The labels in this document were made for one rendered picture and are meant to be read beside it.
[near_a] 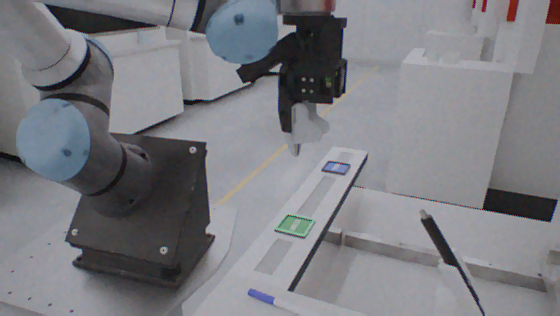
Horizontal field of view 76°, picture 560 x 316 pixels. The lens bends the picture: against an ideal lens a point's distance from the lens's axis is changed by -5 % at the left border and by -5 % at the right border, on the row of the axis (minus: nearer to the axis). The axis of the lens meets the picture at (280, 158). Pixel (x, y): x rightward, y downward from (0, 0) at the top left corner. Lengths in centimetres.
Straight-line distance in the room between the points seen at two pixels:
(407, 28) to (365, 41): 91
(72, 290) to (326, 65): 63
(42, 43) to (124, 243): 38
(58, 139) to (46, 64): 12
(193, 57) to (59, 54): 443
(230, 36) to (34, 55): 36
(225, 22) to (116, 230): 53
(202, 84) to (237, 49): 468
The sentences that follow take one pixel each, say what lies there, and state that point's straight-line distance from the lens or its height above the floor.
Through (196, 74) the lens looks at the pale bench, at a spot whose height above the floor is 41.
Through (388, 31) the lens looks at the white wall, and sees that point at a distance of 858.
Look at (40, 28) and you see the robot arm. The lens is 65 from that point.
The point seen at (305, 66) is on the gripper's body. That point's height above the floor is 124.
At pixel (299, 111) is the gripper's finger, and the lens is 55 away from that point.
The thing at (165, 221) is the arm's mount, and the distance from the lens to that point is 75.
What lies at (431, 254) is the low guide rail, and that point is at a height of 85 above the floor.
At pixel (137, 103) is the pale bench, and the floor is 36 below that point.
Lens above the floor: 133
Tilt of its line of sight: 23 degrees down
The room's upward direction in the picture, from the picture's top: straight up
